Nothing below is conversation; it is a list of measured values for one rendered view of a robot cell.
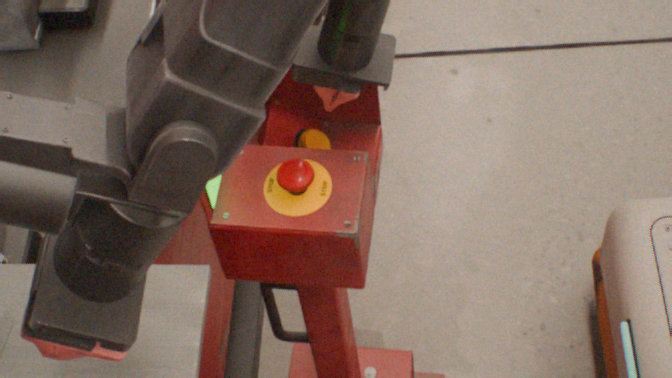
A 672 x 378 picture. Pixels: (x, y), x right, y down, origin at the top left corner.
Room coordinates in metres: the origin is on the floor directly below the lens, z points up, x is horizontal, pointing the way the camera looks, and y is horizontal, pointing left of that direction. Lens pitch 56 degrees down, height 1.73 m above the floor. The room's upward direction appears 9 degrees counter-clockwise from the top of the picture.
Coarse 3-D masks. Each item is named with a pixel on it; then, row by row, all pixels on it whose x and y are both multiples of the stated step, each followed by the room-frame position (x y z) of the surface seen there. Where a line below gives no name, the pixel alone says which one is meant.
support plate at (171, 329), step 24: (0, 264) 0.47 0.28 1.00; (24, 264) 0.47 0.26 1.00; (168, 264) 0.45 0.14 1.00; (192, 264) 0.44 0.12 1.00; (0, 288) 0.45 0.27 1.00; (24, 288) 0.45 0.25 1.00; (168, 288) 0.43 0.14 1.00; (192, 288) 0.42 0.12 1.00; (0, 312) 0.43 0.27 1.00; (144, 312) 0.41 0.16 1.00; (168, 312) 0.40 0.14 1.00; (192, 312) 0.40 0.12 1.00; (144, 336) 0.39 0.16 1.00; (168, 336) 0.38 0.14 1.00; (192, 336) 0.38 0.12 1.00; (0, 360) 0.38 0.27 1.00; (24, 360) 0.38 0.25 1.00; (48, 360) 0.38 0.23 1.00; (72, 360) 0.38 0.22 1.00; (96, 360) 0.37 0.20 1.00; (144, 360) 0.37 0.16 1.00; (168, 360) 0.36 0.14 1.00; (192, 360) 0.36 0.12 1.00
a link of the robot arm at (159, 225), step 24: (96, 192) 0.34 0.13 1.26; (120, 192) 0.34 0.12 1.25; (72, 216) 0.34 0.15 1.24; (96, 216) 0.34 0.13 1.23; (120, 216) 0.33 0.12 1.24; (144, 216) 0.33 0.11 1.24; (168, 216) 0.33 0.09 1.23; (96, 240) 0.34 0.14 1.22; (120, 240) 0.33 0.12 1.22; (144, 240) 0.33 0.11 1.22; (168, 240) 0.34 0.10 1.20
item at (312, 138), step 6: (306, 132) 0.76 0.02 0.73; (312, 132) 0.76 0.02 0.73; (318, 132) 0.76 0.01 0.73; (300, 138) 0.75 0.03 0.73; (306, 138) 0.75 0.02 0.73; (312, 138) 0.75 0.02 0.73; (318, 138) 0.75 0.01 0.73; (324, 138) 0.75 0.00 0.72; (300, 144) 0.74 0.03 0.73; (306, 144) 0.74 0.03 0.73; (312, 144) 0.74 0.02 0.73; (318, 144) 0.74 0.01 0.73; (324, 144) 0.75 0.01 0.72; (330, 144) 0.75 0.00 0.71
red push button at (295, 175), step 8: (288, 160) 0.67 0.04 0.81; (296, 160) 0.67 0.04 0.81; (304, 160) 0.67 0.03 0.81; (280, 168) 0.66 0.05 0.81; (288, 168) 0.66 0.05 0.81; (296, 168) 0.66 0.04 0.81; (304, 168) 0.65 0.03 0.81; (312, 168) 0.66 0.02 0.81; (280, 176) 0.65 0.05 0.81; (288, 176) 0.65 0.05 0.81; (296, 176) 0.65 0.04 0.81; (304, 176) 0.64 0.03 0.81; (312, 176) 0.65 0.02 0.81; (280, 184) 0.64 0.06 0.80; (288, 184) 0.64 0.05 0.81; (296, 184) 0.64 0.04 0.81; (304, 184) 0.64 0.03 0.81; (296, 192) 0.64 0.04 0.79; (304, 192) 0.64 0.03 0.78
